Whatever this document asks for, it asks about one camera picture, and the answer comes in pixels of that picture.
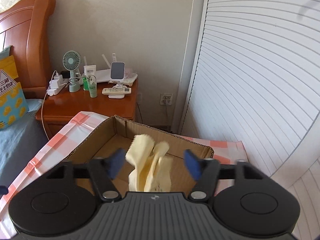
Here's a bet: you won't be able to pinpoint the yellow cloth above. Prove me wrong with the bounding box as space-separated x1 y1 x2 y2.
125 134 173 192

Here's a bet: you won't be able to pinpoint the blue bed sheet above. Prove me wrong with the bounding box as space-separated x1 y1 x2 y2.
0 99 48 187

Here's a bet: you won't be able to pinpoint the red white checkered tablecloth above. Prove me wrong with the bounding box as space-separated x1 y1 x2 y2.
1 112 248 239

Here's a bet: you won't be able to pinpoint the wooden nightstand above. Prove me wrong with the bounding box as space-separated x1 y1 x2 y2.
35 80 138 138

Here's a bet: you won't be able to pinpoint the white remote control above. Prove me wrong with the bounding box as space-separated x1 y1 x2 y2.
102 87 131 99

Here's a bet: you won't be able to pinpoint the yellow blue snack bag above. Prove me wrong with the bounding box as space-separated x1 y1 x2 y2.
0 55 29 129

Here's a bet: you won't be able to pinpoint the green spray bottle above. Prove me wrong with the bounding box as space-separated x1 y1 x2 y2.
81 74 89 91

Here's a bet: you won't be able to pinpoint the green tube with white card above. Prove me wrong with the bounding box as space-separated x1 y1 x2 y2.
87 75 97 98

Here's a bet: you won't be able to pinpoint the white wifi router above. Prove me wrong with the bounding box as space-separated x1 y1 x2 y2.
83 54 138 87

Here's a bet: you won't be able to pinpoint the white power strip with charger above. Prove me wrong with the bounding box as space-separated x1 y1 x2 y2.
47 70 69 96

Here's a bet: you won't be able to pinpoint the white cosmetic tube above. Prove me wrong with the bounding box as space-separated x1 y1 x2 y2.
84 65 97 78

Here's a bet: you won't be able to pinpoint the white louvered closet doors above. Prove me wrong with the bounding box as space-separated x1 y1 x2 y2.
179 0 319 239

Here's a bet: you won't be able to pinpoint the green desk fan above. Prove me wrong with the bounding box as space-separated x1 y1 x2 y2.
62 50 81 93

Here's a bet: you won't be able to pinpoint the wooden bed headboard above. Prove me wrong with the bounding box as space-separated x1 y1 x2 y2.
1 0 56 99

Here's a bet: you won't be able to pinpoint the white wall socket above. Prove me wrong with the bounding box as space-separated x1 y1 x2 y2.
160 93 173 106

